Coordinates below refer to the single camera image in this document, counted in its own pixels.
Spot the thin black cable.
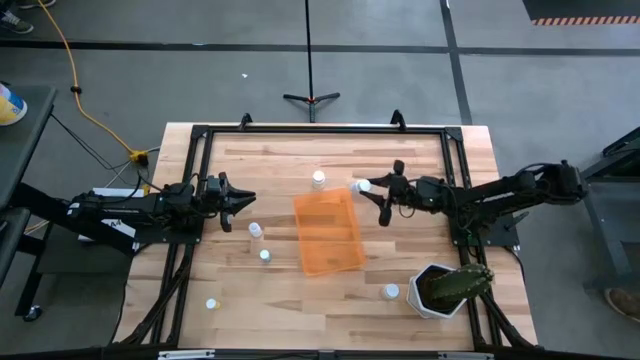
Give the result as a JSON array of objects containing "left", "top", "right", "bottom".
[{"left": 49, "top": 113, "right": 134, "bottom": 174}]

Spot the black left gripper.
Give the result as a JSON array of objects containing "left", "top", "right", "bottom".
[{"left": 203, "top": 171, "right": 257, "bottom": 233}]

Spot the white blue yellow container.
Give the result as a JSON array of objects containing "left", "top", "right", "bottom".
[{"left": 0, "top": 82, "right": 29, "bottom": 127}]

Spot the orange translucent basket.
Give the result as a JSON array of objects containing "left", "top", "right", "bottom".
[{"left": 292, "top": 187, "right": 368, "bottom": 277}]

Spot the green cactus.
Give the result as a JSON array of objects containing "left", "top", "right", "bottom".
[{"left": 429, "top": 263, "right": 496, "bottom": 303}]

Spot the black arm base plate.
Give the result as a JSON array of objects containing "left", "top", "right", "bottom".
[
  {"left": 133, "top": 219, "right": 205, "bottom": 247},
  {"left": 451, "top": 212, "right": 530, "bottom": 248}
]

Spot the white hexagonal plant pot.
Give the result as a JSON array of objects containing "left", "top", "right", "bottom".
[{"left": 405, "top": 263, "right": 474, "bottom": 320}]

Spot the yellow extension cable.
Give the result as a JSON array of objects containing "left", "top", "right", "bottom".
[{"left": 36, "top": 0, "right": 139, "bottom": 157}]

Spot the black hazard striped mat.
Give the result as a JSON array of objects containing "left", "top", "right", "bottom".
[{"left": 521, "top": 0, "right": 640, "bottom": 27}]

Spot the black aluminium table frame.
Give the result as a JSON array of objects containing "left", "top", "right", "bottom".
[{"left": 112, "top": 109, "right": 541, "bottom": 360}]

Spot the black metal cart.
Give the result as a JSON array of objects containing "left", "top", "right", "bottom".
[{"left": 581, "top": 124, "right": 640, "bottom": 292}]

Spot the black tripod stand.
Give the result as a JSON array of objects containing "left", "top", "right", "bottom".
[{"left": 282, "top": 0, "right": 342, "bottom": 124}]

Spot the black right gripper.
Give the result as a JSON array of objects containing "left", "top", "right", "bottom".
[{"left": 358, "top": 159, "right": 422, "bottom": 228}]

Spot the black side table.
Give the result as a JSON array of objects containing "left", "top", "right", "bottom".
[{"left": 0, "top": 83, "right": 58, "bottom": 212}]

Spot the person's shoe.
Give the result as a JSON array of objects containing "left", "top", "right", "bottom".
[
  {"left": 16, "top": 0, "right": 58, "bottom": 11},
  {"left": 603, "top": 286, "right": 640, "bottom": 324},
  {"left": 0, "top": 9, "right": 36, "bottom": 36}
]

